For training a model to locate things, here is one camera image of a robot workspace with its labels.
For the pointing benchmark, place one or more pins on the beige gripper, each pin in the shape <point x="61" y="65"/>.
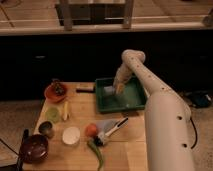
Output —
<point x="122" y="76"/>

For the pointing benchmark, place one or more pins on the pale blue sponge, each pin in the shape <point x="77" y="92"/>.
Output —
<point x="109" y="90"/>

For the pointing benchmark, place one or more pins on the green plastic tray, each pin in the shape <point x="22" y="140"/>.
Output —
<point x="133" y="96"/>

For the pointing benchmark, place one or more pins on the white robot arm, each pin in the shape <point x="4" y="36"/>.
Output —
<point x="166" y="116"/>

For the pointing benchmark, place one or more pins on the grey cloth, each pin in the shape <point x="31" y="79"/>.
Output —
<point x="105" y="125"/>

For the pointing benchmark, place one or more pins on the orange tomato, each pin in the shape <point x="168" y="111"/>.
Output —
<point x="91" y="130"/>

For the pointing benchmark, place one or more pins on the dark pinecone item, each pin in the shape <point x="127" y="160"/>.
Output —
<point x="57" y="87"/>

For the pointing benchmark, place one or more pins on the orange bowl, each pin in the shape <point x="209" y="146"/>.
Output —
<point x="51" y="96"/>

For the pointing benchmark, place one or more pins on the green chili pepper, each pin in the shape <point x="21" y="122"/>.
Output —
<point x="96" y="151"/>

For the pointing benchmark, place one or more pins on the white round plate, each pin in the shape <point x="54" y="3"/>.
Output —
<point x="71" y="135"/>

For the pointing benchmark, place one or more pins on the green plastic cup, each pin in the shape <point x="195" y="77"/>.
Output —
<point x="52" y="115"/>

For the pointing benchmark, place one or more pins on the small metal cup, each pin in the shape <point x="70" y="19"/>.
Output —
<point x="46" y="129"/>

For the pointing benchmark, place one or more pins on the dark red bowl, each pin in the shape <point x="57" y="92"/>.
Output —
<point x="34" y="149"/>

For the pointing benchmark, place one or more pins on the wooden chair frame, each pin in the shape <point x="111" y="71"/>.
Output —
<point x="94" y="12"/>

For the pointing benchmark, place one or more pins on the black spoon handle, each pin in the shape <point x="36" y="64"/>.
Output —
<point x="19" y="163"/>

